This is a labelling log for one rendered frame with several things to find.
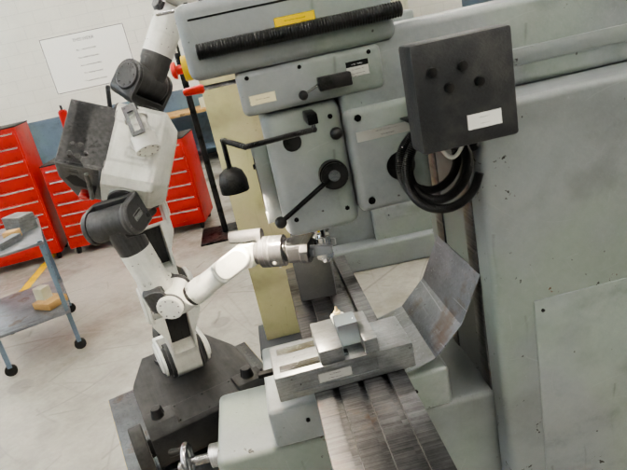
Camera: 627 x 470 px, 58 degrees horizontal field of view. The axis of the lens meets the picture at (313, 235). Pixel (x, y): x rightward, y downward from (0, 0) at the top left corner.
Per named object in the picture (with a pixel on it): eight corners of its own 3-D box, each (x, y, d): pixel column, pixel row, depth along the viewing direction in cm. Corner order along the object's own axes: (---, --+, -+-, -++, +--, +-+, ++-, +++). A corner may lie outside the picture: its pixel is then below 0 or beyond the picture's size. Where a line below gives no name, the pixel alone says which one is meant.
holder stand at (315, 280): (300, 301, 187) (287, 246, 180) (300, 274, 208) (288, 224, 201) (337, 295, 187) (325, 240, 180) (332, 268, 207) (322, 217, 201)
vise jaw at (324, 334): (322, 366, 137) (318, 352, 136) (312, 337, 151) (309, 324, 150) (345, 360, 138) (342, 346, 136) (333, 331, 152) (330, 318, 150)
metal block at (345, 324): (341, 347, 142) (336, 326, 140) (336, 336, 147) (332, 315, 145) (361, 341, 142) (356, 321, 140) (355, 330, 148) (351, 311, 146)
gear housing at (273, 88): (244, 118, 128) (233, 74, 125) (243, 106, 151) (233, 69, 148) (386, 87, 130) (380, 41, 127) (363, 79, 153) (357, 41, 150)
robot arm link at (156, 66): (129, 42, 164) (115, 88, 165) (151, 48, 160) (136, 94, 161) (157, 56, 174) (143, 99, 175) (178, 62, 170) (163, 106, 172)
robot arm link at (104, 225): (106, 263, 157) (80, 222, 151) (119, 245, 165) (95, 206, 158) (142, 254, 154) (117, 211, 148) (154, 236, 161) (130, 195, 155)
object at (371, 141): (362, 214, 140) (343, 110, 131) (343, 190, 162) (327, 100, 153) (436, 197, 141) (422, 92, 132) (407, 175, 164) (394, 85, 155)
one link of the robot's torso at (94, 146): (62, 223, 177) (44, 179, 144) (87, 128, 188) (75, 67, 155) (160, 239, 184) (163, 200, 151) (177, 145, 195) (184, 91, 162)
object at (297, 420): (277, 450, 153) (267, 414, 148) (269, 378, 185) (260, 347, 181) (454, 404, 156) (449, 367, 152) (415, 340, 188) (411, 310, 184)
